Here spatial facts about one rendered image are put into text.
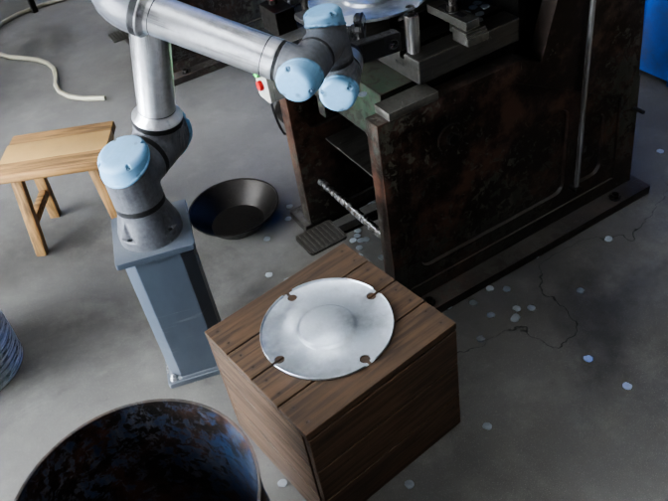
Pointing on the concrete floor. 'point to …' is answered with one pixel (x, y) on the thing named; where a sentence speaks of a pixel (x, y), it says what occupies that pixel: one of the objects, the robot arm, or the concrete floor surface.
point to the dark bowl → (234, 208)
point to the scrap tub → (150, 457)
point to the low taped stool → (84, 144)
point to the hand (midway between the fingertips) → (363, 19)
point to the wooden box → (344, 391)
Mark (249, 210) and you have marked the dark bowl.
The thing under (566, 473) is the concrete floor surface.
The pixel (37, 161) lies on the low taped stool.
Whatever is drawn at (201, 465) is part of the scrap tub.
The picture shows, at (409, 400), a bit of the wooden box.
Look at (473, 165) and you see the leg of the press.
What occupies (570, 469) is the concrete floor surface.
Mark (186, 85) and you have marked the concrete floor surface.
